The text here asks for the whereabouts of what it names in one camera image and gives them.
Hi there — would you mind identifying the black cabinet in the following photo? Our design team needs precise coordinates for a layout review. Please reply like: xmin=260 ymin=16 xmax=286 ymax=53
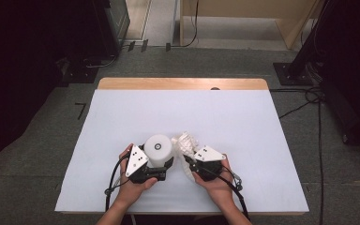
xmin=92 ymin=0 xmax=131 ymax=60

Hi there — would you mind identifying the left hand-held gripper cable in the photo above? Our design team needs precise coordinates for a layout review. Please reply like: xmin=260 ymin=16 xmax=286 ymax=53
xmin=104 ymin=155 xmax=129 ymax=214

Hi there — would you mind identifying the dark curtain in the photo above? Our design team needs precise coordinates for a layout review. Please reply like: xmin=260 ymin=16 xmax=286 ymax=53
xmin=312 ymin=0 xmax=360 ymax=154
xmin=0 ymin=0 xmax=107 ymax=182

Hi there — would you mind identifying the right hand-held gripper cable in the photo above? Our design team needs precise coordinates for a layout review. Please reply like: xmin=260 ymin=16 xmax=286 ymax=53
xmin=217 ymin=164 xmax=251 ymax=221

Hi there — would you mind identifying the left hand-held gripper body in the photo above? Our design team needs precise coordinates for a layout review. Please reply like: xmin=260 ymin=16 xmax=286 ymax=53
xmin=125 ymin=143 xmax=167 ymax=185

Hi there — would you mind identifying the black stand base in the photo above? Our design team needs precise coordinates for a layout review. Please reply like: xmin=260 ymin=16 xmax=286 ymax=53
xmin=61 ymin=57 xmax=99 ymax=84

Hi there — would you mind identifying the light wooden cabinet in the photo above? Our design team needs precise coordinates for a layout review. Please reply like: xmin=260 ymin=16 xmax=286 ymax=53
xmin=179 ymin=0 xmax=326 ymax=51

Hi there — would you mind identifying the grey floor cable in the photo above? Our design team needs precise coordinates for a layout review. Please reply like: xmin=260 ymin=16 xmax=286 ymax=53
xmin=85 ymin=54 xmax=118 ymax=69

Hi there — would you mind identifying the black hanging cable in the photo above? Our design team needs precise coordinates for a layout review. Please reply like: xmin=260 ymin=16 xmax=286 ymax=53
xmin=170 ymin=0 xmax=200 ymax=49

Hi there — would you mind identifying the black metal stand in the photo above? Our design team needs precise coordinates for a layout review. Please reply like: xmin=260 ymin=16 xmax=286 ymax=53
xmin=273 ymin=0 xmax=337 ymax=87

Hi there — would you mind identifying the person's right hand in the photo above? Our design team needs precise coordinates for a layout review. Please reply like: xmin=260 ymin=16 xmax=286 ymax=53
xmin=192 ymin=153 xmax=235 ymax=209

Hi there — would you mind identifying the wooden table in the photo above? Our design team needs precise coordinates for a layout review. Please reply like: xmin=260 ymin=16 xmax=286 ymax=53
xmin=54 ymin=77 xmax=309 ymax=218

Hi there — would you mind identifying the white waffle cloth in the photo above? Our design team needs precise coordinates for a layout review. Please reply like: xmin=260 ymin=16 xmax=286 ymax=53
xmin=171 ymin=130 xmax=200 ymax=182

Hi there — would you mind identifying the white cylindrical lamp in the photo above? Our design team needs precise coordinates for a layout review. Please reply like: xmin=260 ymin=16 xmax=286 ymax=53
xmin=143 ymin=134 xmax=173 ymax=169

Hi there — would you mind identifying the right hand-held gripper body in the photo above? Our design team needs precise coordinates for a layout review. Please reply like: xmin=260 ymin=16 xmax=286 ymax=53
xmin=189 ymin=144 xmax=227 ymax=182

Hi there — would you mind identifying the hand-held gripper cable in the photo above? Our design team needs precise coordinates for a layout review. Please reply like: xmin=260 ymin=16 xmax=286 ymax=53
xmin=104 ymin=155 xmax=129 ymax=214
xmin=217 ymin=164 xmax=251 ymax=221

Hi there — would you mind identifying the person's dark clothing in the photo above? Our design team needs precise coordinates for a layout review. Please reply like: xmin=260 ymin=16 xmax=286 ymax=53
xmin=118 ymin=215 xmax=233 ymax=225

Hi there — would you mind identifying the person's left hand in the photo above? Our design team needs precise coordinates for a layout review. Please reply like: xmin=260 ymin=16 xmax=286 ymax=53
xmin=115 ymin=143 xmax=159 ymax=204

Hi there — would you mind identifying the white table mat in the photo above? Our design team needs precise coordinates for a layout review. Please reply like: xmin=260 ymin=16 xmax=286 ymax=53
xmin=54 ymin=89 xmax=309 ymax=215

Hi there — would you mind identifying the black floor cable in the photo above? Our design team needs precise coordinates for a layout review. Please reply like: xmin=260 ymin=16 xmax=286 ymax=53
xmin=269 ymin=85 xmax=324 ymax=120

